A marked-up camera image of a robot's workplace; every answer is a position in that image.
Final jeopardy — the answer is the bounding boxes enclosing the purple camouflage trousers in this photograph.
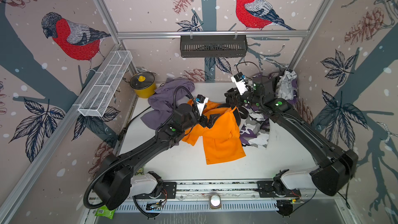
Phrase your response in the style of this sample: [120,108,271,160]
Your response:
[239,69,298,149]

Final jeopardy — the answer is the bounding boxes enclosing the white wire mesh shelf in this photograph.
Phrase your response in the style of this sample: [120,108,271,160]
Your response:
[78,50,132,117]

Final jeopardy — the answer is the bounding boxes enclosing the black leather belt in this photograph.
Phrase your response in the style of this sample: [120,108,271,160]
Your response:
[116,105,153,142]

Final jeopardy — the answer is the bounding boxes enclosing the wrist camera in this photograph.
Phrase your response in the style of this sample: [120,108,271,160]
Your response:
[231,72,248,95]
[195,94,209,117]

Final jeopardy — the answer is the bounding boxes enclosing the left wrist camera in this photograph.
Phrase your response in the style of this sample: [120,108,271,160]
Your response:
[195,94,209,117]

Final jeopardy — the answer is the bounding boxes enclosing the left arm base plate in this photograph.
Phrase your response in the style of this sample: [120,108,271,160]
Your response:
[135,181,177,200]

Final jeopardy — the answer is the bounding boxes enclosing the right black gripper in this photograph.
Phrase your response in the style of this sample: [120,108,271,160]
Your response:
[225,85,265,109]

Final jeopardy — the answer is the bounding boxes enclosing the orange trousers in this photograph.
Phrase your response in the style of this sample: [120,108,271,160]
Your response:
[182,101,246,165]

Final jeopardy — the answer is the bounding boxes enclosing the yellow pot with lid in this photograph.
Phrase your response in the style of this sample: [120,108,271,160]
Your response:
[130,72,157,99]

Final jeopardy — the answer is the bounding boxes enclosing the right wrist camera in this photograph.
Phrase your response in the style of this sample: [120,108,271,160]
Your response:
[231,72,248,95]

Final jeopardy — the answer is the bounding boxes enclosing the lavender purple trousers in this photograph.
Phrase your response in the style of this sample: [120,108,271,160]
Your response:
[141,77,195,130]

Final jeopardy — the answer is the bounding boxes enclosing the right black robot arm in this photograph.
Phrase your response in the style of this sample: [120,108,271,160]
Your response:
[224,80,358,197]

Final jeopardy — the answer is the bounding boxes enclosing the green wipes packet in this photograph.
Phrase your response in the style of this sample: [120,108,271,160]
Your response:
[95,206,115,219]

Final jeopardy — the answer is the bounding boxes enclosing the black hanging basket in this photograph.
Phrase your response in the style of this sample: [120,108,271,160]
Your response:
[180,35,248,58]

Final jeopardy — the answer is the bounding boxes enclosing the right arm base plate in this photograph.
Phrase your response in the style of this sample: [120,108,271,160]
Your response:
[255,180,302,198]

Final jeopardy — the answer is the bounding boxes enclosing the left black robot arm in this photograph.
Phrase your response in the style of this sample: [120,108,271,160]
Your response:
[83,86,221,210]

